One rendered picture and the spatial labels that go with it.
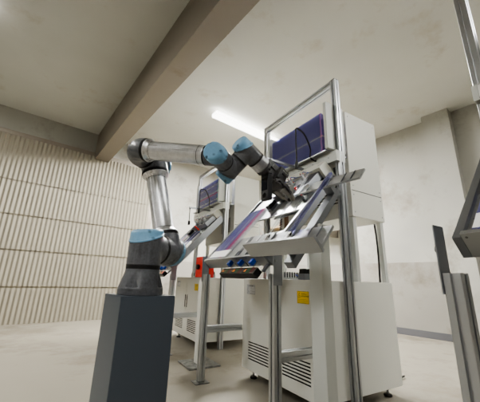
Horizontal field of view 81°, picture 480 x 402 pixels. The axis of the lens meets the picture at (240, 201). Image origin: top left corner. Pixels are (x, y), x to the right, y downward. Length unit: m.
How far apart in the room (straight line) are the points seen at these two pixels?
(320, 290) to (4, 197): 4.23
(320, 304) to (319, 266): 0.14
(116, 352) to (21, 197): 3.90
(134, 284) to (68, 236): 3.71
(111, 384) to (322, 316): 0.71
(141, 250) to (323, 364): 0.75
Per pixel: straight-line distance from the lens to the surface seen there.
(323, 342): 1.16
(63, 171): 4.86
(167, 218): 1.19
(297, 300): 1.63
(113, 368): 1.00
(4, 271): 4.63
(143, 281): 1.01
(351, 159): 1.96
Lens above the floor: 0.61
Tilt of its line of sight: 16 degrees up
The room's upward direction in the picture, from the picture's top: 2 degrees clockwise
